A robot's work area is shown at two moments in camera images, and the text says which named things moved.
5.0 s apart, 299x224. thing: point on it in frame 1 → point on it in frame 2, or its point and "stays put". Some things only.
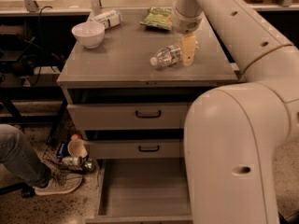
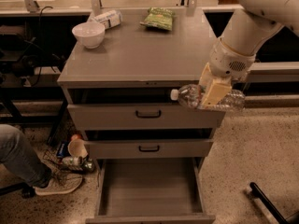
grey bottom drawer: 142,190 stays put
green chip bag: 158,17 stays put
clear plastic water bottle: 168,57 → 190,94
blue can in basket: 62,149 stays put
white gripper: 186,22 → 228,63
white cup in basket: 78,147 stays put
